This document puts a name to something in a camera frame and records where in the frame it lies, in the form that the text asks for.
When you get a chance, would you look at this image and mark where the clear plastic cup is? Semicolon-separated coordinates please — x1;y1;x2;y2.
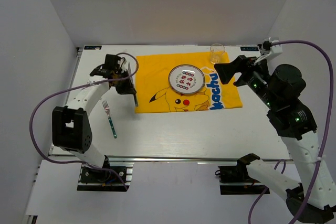
210;43;225;64

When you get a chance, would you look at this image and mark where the right blue table label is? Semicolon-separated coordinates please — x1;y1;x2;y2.
240;47;259;51

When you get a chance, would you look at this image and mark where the left blue table label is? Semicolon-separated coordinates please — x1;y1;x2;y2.
83;45;102;50

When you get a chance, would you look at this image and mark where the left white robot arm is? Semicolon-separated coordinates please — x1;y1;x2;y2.
52;52;136;182

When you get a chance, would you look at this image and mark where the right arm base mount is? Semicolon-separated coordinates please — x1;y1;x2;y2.
215;166;266;195

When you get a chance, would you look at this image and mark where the fork with teal handle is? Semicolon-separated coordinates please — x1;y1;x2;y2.
102;100;117;138

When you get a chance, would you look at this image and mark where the yellow pikachu cloth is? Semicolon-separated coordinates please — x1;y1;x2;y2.
135;52;243;113

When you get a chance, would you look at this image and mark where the blue table label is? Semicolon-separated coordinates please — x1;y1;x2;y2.
83;45;102;50
240;47;259;51

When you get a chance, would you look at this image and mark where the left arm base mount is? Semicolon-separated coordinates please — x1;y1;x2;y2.
77;162;133;192

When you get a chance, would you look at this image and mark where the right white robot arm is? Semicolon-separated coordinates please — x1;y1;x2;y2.
215;39;335;223

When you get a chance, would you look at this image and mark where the knife with teal handle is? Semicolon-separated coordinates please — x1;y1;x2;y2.
132;77;139;108

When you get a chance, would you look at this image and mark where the round patterned plate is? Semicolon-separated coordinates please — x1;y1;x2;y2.
168;65;205;94

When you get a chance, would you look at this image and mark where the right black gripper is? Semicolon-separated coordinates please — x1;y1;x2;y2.
214;54;278;109

